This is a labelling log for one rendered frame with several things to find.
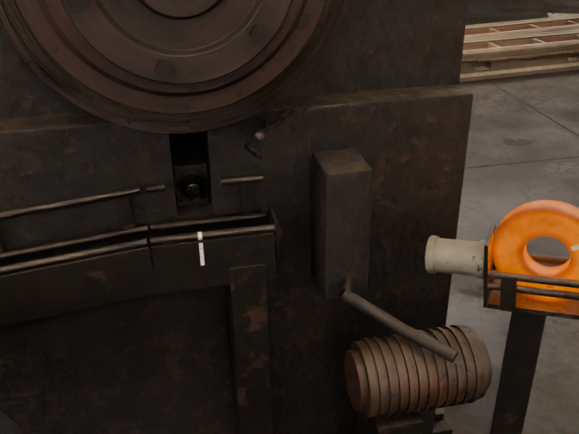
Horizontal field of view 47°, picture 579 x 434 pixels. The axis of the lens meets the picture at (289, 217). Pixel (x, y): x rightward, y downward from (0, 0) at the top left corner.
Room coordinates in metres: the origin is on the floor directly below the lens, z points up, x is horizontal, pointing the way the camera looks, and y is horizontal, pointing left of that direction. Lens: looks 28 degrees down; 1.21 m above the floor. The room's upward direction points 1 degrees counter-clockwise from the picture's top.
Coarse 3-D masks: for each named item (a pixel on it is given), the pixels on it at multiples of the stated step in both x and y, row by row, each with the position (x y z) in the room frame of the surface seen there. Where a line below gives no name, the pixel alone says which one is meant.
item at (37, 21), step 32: (32, 0) 0.83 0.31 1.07; (320, 0) 0.90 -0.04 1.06; (64, 32) 0.82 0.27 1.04; (288, 32) 0.87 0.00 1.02; (64, 64) 0.84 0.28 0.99; (96, 64) 0.83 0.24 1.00; (256, 64) 0.87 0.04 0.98; (288, 64) 0.89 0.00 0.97; (128, 96) 0.85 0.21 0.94; (160, 96) 0.86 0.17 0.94; (192, 96) 0.87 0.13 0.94; (224, 96) 0.88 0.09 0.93
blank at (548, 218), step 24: (528, 216) 0.83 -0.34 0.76; (552, 216) 0.82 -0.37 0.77; (576, 216) 0.81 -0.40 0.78; (504, 240) 0.85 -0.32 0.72; (528, 240) 0.83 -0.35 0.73; (576, 240) 0.80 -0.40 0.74; (504, 264) 0.84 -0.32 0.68; (528, 264) 0.83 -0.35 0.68; (576, 264) 0.80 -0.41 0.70; (552, 288) 0.81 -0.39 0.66; (576, 288) 0.80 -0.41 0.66
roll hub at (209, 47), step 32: (64, 0) 0.78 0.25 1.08; (96, 0) 0.79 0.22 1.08; (128, 0) 0.80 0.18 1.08; (160, 0) 0.79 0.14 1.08; (192, 0) 0.80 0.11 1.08; (224, 0) 0.82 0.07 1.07; (256, 0) 0.83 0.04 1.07; (288, 0) 0.83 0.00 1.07; (96, 32) 0.78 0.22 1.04; (128, 32) 0.80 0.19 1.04; (160, 32) 0.81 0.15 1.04; (192, 32) 0.81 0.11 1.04; (224, 32) 0.82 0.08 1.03; (128, 64) 0.79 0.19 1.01; (192, 64) 0.80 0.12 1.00; (224, 64) 0.81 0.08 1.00
